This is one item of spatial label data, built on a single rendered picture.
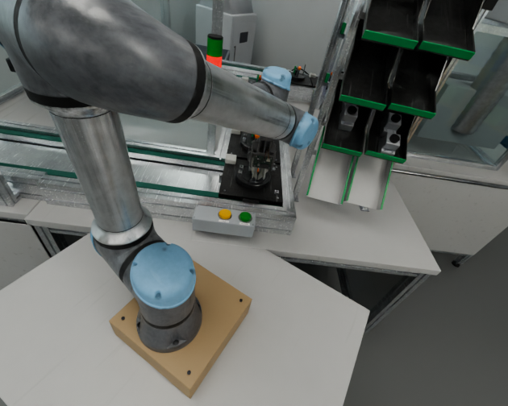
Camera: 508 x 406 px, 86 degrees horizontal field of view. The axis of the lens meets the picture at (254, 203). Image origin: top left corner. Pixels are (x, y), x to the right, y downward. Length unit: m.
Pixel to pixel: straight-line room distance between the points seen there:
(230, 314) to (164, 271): 0.27
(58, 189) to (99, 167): 0.66
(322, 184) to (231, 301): 0.55
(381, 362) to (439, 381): 0.34
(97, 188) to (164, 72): 0.26
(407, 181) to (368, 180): 0.80
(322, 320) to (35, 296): 0.81
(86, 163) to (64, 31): 0.22
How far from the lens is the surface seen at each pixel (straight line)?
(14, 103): 1.96
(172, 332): 0.66
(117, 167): 0.49
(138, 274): 0.55
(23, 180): 1.20
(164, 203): 0.99
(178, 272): 0.54
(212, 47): 0.99
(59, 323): 0.91
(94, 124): 0.44
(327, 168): 1.06
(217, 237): 0.99
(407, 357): 2.09
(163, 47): 0.31
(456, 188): 2.09
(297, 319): 0.88
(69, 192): 1.12
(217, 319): 0.74
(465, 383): 2.25
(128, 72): 0.30
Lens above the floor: 1.63
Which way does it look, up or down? 42 degrees down
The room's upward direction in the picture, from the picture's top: 12 degrees clockwise
